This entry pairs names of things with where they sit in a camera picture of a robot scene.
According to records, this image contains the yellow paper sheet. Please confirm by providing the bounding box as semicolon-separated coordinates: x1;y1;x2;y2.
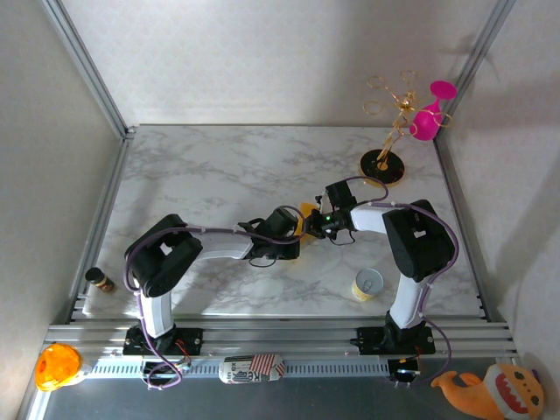
291;200;319;242

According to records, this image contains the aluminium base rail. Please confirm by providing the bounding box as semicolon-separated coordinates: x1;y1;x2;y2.
43;321;520;364

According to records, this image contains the slotted grey cable duct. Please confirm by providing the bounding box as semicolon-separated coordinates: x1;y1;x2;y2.
89;357;390;378

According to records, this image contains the pink wine glass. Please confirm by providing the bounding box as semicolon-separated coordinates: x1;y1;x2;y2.
409;80;459;142

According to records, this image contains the orange plush monster toy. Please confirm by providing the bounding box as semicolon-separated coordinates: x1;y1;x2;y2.
430;362;546;420

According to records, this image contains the gold cup holder stand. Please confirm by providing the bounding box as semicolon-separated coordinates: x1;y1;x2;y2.
359;69;454;188

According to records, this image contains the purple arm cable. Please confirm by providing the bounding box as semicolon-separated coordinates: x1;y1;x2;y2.
325;176;461;387
123;205;307;391

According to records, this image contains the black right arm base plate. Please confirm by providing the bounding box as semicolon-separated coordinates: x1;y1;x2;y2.
356;325;437;355

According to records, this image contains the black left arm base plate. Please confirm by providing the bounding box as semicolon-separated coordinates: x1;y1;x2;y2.
122;326;205;356

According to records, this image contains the aluminium side rail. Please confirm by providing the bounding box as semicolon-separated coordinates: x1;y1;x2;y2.
65;126;137;325
434;130;502;325

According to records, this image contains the black controller box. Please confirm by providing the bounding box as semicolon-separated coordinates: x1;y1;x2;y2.
142;360;185;380
387;358;424;385

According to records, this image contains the yellow tin can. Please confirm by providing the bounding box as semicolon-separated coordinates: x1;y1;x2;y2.
351;268;385;303

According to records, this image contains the aluminium frame post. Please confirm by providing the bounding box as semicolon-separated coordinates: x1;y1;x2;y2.
41;0;137;139
432;0;518;141

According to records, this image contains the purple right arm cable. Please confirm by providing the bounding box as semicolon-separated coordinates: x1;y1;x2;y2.
325;176;461;387

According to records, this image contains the orange plastic ball toy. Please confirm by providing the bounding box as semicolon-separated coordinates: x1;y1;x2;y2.
34;343;93;392

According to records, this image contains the thin black right gripper cable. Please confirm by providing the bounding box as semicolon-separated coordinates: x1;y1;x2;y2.
327;229;355;246

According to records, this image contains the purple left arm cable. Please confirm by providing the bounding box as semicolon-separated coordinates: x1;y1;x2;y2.
123;205;307;391

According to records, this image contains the crushed printed drink can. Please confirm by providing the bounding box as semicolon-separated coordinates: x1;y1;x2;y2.
218;353;286;385

